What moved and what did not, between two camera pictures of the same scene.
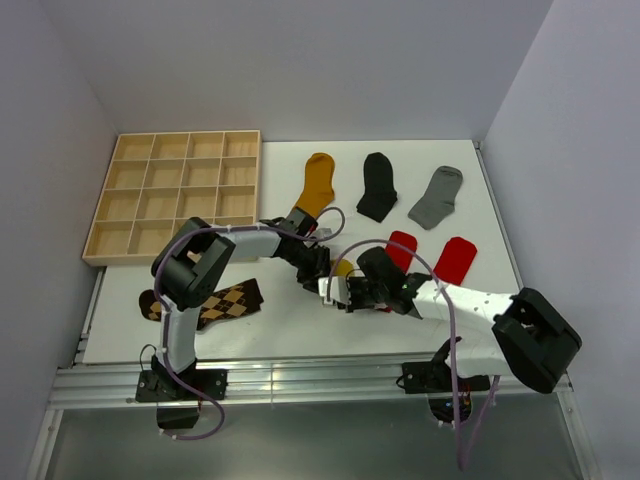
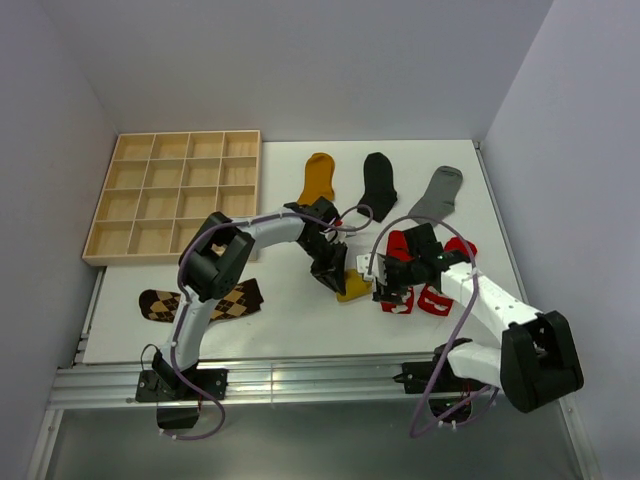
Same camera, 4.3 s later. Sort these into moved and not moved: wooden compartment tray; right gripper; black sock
Moved: right gripper
Not moved: black sock; wooden compartment tray
